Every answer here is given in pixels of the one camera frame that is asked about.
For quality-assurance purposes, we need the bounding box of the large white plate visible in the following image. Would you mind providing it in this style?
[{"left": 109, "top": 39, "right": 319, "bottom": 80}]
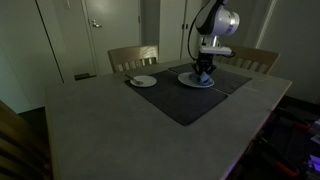
[{"left": 177, "top": 71, "right": 215, "bottom": 89}]

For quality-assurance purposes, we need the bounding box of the silver door lever handle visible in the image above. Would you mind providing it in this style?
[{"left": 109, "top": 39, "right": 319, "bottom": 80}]
[{"left": 90, "top": 19, "right": 103, "bottom": 29}]

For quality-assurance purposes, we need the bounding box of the red handled bar clamp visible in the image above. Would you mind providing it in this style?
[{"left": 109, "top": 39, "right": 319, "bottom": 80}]
[{"left": 259, "top": 138, "right": 302, "bottom": 178}]

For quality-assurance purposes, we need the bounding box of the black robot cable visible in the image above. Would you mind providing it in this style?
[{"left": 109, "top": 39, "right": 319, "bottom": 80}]
[{"left": 186, "top": 3, "right": 210, "bottom": 63}]

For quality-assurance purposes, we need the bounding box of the metal spoon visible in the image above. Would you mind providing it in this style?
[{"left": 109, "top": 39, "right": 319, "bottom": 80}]
[{"left": 124, "top": 73, "right": 144, "bottom": 86}]

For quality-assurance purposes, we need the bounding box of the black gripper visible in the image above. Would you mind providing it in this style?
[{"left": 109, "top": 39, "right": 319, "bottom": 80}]
[{"left": 191, "top": 53, "right": 218, "bottom": 84}]

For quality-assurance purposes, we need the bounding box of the small white plate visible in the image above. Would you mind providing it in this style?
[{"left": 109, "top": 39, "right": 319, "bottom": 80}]
[{"left": 129, "top": 74, "right": 158, "bottom": 89}]

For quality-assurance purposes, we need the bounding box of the black floor door stop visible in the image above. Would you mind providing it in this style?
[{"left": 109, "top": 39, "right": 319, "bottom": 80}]
[{"left": 73, "top": 72, "right": 98, "bottom": 81}]

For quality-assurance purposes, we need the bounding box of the dark woven placemat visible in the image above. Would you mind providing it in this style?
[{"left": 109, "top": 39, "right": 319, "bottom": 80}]
[
  {"left": 124, "top": 68, "right": 230, "bottom": 127},
  {"left": 168, "top": 61, "right": 253, "bottom": 95}
]

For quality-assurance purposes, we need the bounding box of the plain interior door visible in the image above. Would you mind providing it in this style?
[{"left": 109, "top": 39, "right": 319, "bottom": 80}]
[{"left": 233, "top": 0, "right": 265, "bottom": 51}]

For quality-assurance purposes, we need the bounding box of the white door with lever handle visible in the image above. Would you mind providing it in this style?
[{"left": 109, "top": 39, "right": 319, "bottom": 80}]
[{"left": 81, "top": 0, "right": 143, "bottom": 76}]

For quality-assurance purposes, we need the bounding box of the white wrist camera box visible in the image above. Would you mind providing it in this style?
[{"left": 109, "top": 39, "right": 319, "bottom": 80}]
[{"left": 199, "top": 45, "right": 233, "bottom": 57}]

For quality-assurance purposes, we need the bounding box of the blue microfibre towel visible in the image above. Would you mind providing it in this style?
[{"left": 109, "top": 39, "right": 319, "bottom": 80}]
[{"left": 188, "top": 71, "right": 212, "bottom": 85}]

